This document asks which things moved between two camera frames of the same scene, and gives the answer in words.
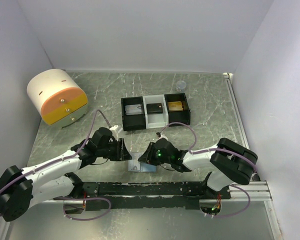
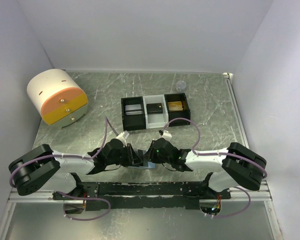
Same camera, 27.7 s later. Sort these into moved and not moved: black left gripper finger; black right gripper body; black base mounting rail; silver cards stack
Moved: black left gripper finger
Not moved: silver cards stack; black right gripper body; black base mounting rail
